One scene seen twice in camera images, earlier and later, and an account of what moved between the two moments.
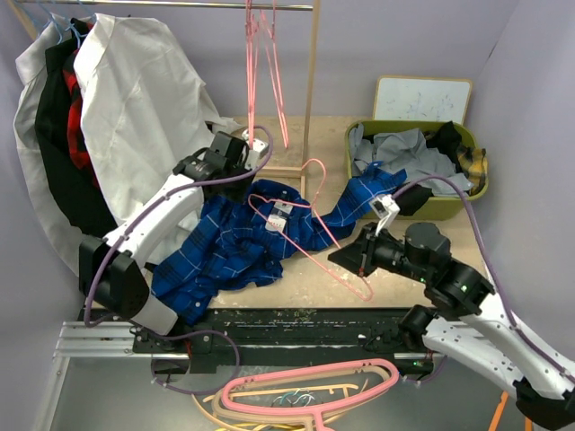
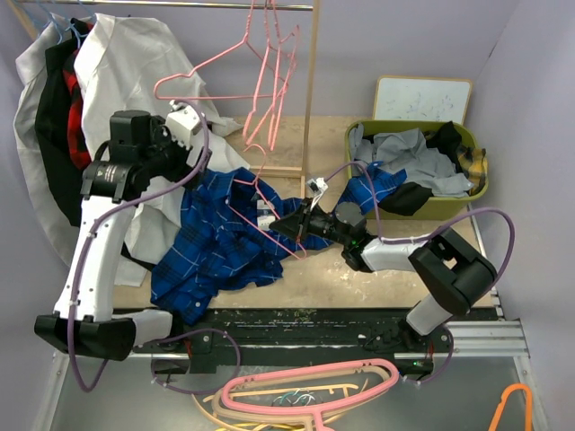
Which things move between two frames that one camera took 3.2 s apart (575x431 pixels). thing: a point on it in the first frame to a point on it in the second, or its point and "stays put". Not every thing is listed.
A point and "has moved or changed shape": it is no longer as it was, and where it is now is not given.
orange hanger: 498,411 stays put
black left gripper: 240,195 to 161,135
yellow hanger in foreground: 259,426 stays put
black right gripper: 358,257 to 297,224
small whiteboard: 421,99 stays put
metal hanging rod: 177,4 stays put
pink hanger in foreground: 317,413 stays put
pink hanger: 326,227 has moved or changed shape
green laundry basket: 445,207 stays put
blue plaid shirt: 247,229 has moved or changed shape
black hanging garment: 76,190 stays put
